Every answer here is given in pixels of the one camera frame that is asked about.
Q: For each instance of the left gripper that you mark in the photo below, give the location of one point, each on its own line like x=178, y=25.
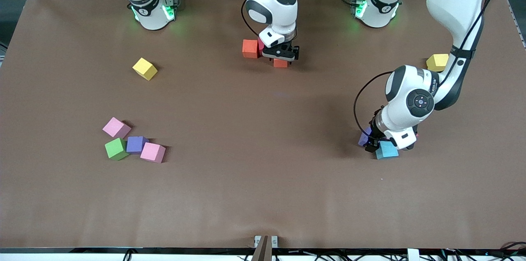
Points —
x=374, y=132

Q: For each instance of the purple foam cube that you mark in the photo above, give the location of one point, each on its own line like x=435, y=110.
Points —
x=363, y=137
x=135, y=144

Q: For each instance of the white label tag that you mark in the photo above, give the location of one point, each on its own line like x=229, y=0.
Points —
x=413, y=255

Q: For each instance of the metal bracket with pole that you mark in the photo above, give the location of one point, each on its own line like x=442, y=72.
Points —
x=263, y=248

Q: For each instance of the orange foam cube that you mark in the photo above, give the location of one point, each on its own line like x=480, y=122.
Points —
x=280, y=63
x=250, y=48

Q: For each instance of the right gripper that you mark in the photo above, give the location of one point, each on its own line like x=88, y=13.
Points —
x=289, y=50

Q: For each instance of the brown table mat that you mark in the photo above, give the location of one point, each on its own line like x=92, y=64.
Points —
x=263, y=195

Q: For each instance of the pink foam cube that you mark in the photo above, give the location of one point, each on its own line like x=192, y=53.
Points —
x=152, y=152
x=116, y=128

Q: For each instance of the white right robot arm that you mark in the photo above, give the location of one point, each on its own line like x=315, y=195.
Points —
x=154, y=18

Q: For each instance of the red foam cube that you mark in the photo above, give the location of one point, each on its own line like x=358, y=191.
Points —
x=260, y=45
x=417, y=135

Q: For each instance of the yellow foam cube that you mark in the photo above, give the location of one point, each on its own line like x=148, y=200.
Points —
x=144, y=68
x=435, y=63

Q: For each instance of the green foam cube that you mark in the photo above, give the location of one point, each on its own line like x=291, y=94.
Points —
x=116, y=148

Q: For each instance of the blue foam cube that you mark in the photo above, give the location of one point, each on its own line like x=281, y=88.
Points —
x=388, y=153

